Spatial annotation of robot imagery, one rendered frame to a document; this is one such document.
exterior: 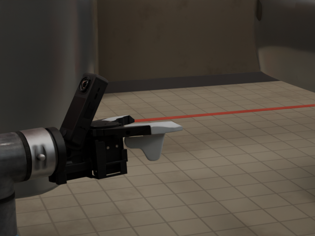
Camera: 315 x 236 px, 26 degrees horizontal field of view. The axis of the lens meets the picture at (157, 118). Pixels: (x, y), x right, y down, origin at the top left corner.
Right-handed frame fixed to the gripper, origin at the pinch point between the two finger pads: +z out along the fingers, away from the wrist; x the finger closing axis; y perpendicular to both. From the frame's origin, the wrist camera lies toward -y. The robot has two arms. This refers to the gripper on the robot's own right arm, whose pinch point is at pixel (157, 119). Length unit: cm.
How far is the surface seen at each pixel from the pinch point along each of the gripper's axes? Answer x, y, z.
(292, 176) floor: -233, 92, 252
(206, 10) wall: -485, -25, 380
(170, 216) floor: -222, 94, 146
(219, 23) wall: -483, -10, 395
